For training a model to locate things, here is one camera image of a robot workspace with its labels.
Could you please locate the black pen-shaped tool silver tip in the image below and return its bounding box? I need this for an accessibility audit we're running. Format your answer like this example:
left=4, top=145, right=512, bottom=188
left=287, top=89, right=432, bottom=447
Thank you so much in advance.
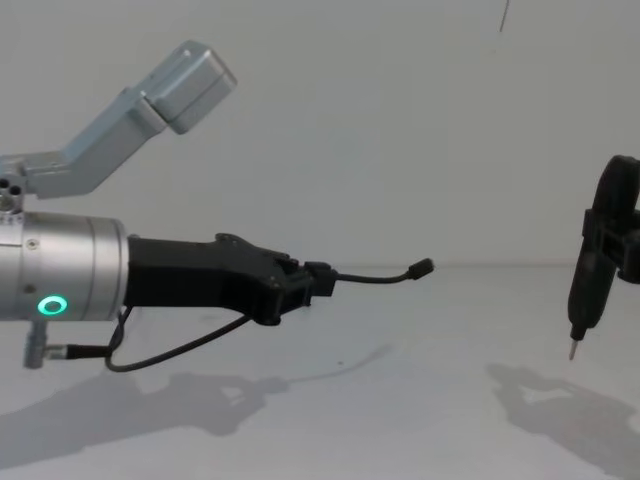
left=566, top=248, right=615, bottom=362

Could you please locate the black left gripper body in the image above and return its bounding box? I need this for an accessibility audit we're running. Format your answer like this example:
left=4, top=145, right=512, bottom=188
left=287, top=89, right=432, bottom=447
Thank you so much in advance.
left=123, top=231, right=297, bottom=326

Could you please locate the white curtain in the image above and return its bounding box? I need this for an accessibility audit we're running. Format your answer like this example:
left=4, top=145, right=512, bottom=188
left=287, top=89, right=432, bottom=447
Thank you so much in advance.
left=0, top=0, right=640, bottom=269

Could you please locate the black cable with plug end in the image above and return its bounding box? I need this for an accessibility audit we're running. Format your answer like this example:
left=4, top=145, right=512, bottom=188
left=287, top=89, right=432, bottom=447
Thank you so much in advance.
left=332, top=257, right=435, bottom=288

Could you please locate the thin dark robot wrist cable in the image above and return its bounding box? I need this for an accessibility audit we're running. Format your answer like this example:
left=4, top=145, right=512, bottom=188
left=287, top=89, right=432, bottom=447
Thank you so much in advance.
left=43, top=304, right=254, bottom=374

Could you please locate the white table cloth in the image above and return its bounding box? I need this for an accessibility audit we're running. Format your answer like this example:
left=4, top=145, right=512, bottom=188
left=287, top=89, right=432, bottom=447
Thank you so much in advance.
left=0, top=262, right=640, bottom=480

